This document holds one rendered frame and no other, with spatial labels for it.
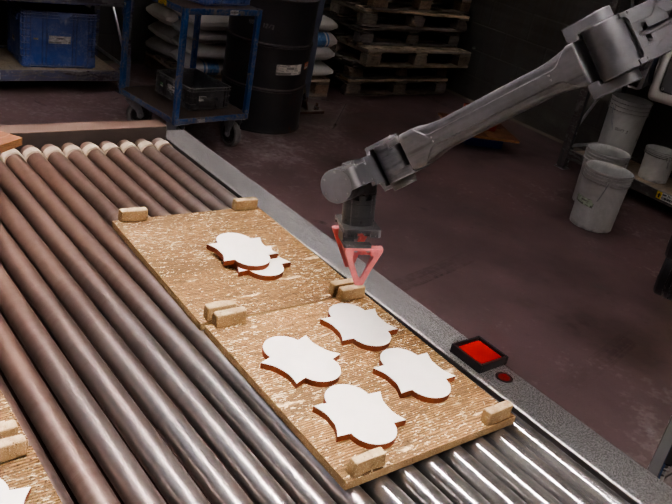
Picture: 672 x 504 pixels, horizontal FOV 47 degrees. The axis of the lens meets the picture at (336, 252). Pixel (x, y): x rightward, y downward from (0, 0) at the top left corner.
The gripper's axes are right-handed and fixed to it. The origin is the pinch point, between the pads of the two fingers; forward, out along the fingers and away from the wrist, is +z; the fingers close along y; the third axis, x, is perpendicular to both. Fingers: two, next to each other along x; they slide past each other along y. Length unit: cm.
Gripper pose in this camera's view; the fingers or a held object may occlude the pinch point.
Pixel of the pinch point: (353, 271)
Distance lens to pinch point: 138.6
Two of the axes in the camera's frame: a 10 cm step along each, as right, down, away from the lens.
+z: -0.7, 9.5, 3.0
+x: 9.9, 0.2, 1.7
